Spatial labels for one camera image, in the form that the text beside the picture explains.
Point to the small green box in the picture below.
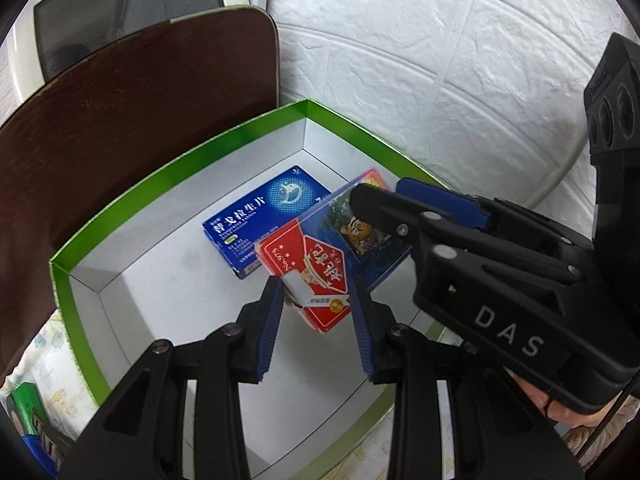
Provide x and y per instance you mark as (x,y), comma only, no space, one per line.
(27,400)

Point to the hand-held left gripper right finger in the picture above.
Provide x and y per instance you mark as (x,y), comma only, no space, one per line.
(361,332)

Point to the white appliance with dark screen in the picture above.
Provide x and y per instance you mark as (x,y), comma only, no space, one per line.
(125,15)

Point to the giraffe printed blanket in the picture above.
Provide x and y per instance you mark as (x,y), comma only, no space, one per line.
(60,375)

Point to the person's right hand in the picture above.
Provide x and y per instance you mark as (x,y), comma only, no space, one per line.
(565,410)

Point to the person's right forearm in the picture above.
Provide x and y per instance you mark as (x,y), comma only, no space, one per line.
(607,440)

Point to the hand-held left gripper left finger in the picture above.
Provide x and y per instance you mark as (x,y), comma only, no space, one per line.
(265,332)

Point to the green-rimmed cardboard box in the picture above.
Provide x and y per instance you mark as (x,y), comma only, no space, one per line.
(175,280)

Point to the flat blue medicine box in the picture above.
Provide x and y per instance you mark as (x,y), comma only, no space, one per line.
(250,220)

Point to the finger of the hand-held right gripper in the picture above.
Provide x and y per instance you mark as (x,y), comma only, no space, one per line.
(450,205)
(390,210)

